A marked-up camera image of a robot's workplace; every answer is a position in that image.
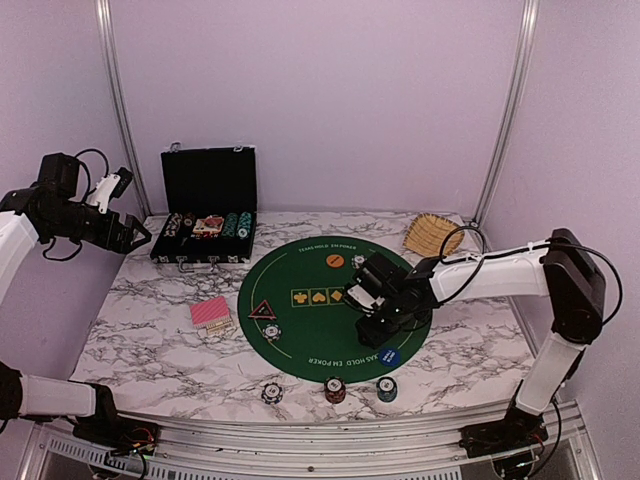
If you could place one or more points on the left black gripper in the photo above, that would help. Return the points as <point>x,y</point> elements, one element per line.
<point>120,244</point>

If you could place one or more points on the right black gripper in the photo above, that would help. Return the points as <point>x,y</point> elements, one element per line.
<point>374,338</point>

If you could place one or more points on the blue small blind button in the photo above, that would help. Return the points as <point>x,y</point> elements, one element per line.
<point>389,357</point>

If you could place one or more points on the white chips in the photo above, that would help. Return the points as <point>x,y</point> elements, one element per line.
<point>271,332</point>
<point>357,261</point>

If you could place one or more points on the orange big blind button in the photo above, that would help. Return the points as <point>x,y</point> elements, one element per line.
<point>335,261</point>

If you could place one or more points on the black triangular dealer button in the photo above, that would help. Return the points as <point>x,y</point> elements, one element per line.
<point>263,311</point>

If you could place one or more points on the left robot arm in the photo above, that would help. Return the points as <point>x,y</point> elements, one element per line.
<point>59,240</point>

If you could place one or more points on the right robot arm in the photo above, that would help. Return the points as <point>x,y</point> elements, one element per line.
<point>559,270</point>

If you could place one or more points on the beige blue chips in case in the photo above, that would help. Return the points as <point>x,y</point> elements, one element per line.
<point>172,226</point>

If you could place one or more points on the brown chips in case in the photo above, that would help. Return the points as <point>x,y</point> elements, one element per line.
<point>188,220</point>

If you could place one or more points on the woven bamboo tray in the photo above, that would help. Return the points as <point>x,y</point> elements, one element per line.
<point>427,233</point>

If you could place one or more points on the black poker chip case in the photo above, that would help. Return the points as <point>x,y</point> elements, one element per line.
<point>208,181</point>

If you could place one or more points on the card deck in case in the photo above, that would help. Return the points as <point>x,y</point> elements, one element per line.
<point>208,227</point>

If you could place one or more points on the teal chip stack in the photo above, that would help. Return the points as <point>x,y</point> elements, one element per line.
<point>386,389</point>

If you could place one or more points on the green chips row in case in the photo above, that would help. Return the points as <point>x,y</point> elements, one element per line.
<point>230,225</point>

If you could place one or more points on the teal chips row in case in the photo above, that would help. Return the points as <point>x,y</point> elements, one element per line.
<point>244,224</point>

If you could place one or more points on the red black chip stack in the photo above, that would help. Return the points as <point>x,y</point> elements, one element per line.
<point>334,390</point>

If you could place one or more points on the round green poker mat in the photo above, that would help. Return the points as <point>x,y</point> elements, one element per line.
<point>319,338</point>

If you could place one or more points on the red playing card deck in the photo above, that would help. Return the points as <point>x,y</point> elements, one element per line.
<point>212,315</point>

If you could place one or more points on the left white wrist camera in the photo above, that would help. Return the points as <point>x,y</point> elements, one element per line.
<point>111,186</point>

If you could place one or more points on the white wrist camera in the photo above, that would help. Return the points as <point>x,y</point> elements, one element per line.
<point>358,298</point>
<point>111,186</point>

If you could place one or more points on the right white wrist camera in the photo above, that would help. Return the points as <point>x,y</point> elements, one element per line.
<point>358,298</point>

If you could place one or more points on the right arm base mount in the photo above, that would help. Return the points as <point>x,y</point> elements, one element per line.
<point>496,437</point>

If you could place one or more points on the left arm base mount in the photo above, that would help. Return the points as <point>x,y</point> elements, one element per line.
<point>123,436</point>

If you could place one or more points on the right aluminium frame post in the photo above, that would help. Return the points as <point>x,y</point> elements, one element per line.
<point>515,92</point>

